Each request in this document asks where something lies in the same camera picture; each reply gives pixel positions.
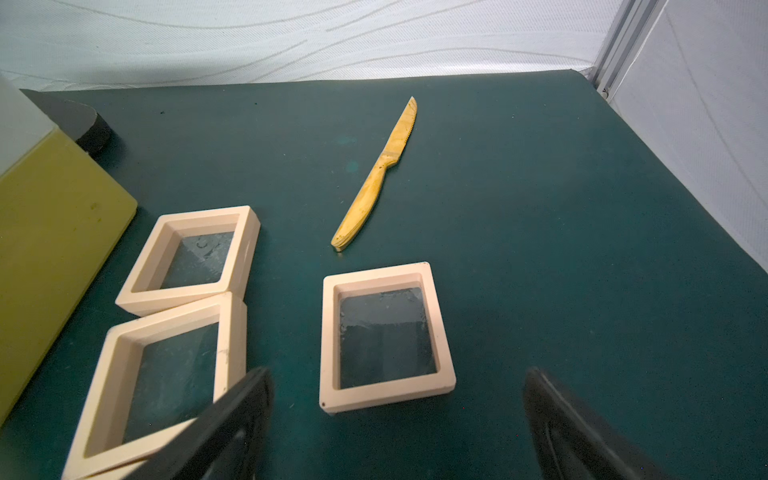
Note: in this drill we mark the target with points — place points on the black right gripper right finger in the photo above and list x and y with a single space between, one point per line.
572 441

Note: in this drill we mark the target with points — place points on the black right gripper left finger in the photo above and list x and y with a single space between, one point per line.
225 441

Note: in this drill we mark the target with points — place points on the pink brooch box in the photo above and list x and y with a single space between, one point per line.
154 377
192 256
383 339

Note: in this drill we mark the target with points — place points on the olive green drawer cabinet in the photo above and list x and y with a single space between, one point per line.
61 216

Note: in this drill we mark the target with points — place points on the yellow wooden knife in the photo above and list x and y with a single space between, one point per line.
365 201

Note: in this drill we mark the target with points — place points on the dark stand base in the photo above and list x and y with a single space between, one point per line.
82 123

